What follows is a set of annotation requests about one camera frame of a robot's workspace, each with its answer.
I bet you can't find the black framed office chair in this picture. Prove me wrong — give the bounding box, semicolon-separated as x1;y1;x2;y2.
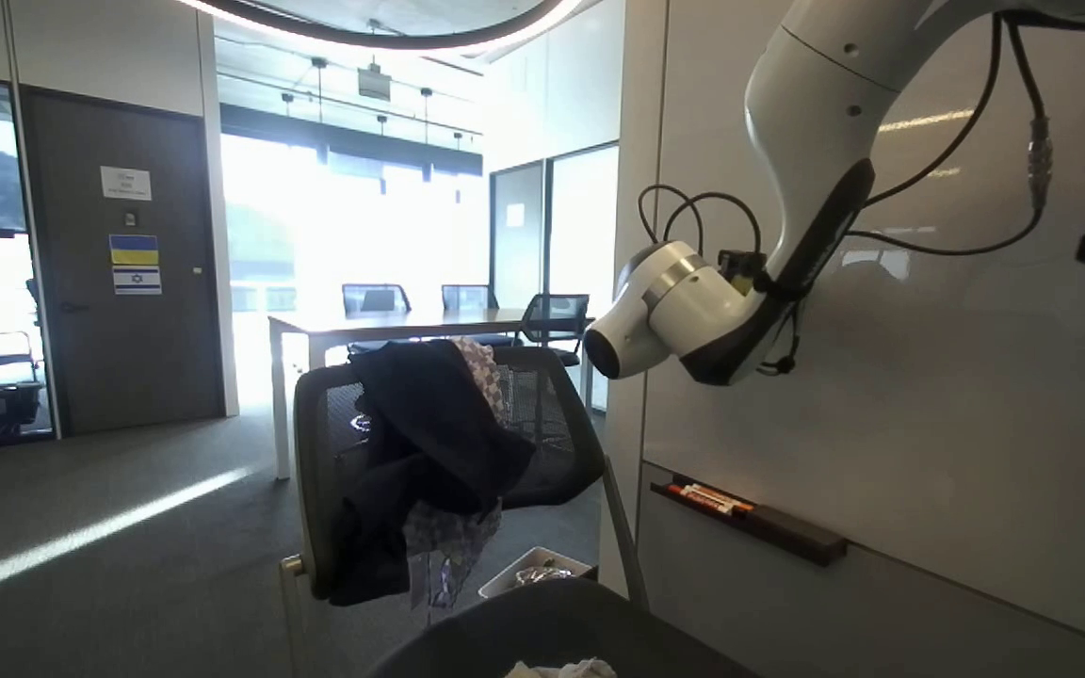
520;291;597;341

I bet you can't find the blue grey meeting chair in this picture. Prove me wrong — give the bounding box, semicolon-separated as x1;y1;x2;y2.
436;279;499;321
341;279;415;321

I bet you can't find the black jacket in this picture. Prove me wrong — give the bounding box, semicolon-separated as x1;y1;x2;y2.
309;336;538;610

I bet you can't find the white meeting table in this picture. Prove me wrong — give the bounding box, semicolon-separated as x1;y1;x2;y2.
267;308;597;480

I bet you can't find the orange capped marker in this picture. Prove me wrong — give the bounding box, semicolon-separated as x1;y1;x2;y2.
680;484;763;519
670;477;748;510

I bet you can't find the patterned white purple fabric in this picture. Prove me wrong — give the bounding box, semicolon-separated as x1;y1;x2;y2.
404;336;517;612

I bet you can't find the dark grey office chair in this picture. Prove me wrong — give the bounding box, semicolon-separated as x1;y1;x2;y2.
274;336;763;678

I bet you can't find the small hanging ceiling sign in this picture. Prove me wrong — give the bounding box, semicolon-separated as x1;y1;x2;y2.
355;61;396;106

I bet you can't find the black marker tray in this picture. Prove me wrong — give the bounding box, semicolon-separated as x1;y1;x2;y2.
650;472;852;569

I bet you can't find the crumpled cream cloth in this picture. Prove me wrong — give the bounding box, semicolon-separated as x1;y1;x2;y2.
502;654;622;678

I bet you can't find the blue yellow poster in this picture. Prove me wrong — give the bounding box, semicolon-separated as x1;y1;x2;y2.
106;229;165;302

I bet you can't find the white paper notice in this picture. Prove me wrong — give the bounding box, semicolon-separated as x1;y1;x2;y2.
100;160;159;205

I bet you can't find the dark brown door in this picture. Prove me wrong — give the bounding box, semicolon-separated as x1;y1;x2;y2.
19;84;230;441

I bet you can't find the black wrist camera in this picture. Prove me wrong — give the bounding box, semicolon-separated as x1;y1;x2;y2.
714;243;777;291

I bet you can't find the round ceiling ring lamp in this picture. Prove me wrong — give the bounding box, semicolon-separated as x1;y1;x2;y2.
176;0;602;55

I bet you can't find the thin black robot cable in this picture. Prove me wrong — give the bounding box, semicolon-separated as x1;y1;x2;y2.
844;12;1059;261

